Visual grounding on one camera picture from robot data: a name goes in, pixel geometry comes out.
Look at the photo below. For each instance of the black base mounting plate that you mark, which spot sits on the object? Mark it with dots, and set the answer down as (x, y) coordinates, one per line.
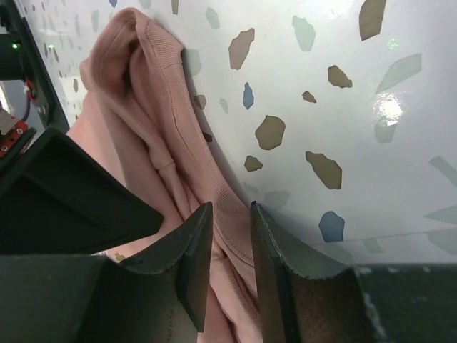
(21, 60)

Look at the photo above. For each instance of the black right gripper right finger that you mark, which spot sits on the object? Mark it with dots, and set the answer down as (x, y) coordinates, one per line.
(306, 296)

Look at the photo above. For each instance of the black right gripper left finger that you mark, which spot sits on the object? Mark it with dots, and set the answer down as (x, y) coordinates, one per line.
(157, 295)

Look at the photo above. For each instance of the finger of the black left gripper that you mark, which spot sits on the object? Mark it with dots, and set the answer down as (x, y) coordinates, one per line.
(56, 199)

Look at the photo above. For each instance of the salmon pink t shirt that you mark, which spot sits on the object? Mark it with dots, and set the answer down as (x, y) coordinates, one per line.
(139, 124)

